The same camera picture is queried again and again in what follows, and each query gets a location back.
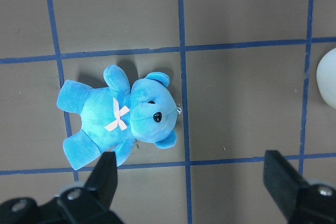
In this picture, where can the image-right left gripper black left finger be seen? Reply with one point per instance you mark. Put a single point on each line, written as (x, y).
(91, 202)

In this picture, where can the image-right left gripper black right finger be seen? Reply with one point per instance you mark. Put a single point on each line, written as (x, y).
(298, 199)

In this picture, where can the white lidded trash can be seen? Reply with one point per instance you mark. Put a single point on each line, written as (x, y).
(325, 76)

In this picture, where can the blue teddy bear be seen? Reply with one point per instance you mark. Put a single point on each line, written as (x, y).
(115, 117)

